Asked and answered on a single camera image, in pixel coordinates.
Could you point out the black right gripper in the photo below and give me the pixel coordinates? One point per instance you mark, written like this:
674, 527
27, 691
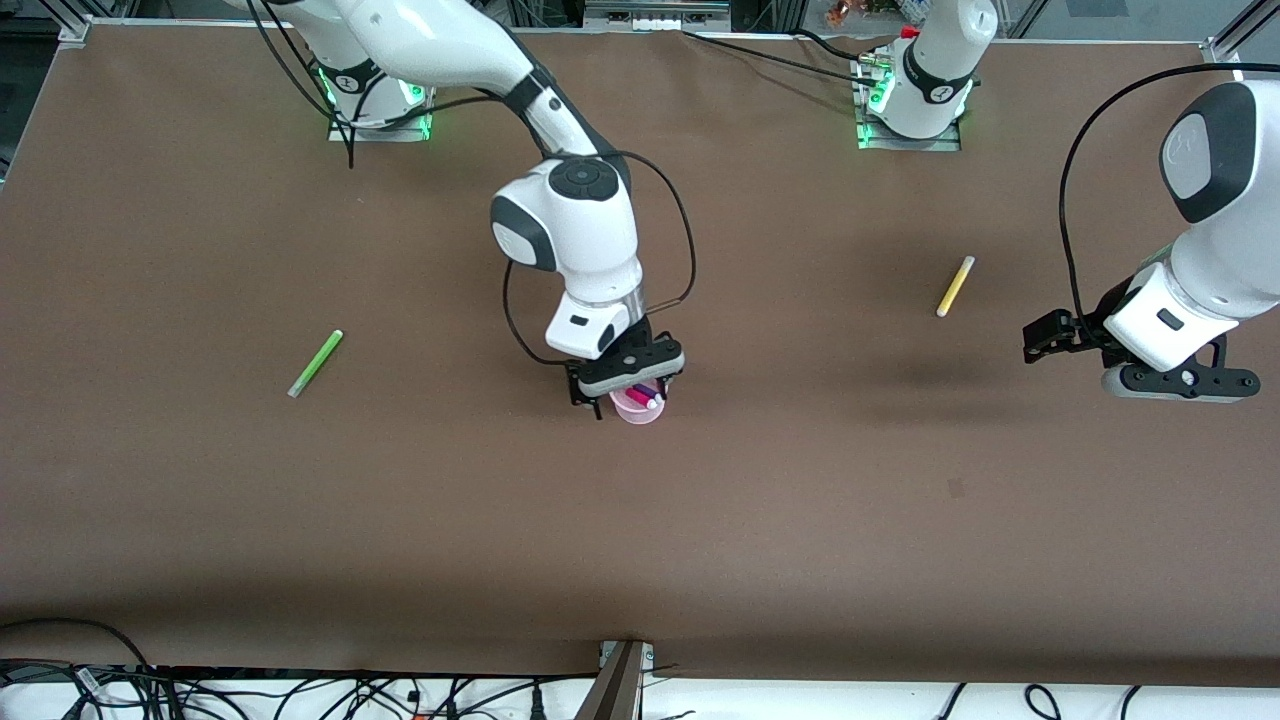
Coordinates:
579, 384

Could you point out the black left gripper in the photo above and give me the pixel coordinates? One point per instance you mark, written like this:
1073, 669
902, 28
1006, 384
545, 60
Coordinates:
1083, 334

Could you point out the pink highlighter pen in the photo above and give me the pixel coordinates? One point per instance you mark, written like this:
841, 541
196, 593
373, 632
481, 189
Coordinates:
638, 398

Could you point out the purple highlighter pen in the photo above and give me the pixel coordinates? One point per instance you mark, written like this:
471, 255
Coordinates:
652, 391

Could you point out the pink cup pen holder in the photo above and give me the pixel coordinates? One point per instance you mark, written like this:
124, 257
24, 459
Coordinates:
640, 416

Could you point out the yellow highlighter pen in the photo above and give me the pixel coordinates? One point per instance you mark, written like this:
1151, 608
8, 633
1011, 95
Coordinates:
955, 287

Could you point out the green highlighter pen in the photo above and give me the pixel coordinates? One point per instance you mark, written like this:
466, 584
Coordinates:
316, 363

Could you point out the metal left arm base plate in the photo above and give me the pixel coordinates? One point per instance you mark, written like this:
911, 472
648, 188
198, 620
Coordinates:
880, 143

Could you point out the aluminium table post bracket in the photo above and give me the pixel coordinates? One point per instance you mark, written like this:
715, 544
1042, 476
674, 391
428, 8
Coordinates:
620, 685

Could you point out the aluminium corner bracket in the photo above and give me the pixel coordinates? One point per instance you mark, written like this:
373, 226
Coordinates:
78, 30
1222, 52

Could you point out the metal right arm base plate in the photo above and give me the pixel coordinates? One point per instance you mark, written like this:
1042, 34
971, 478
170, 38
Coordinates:
400, 132

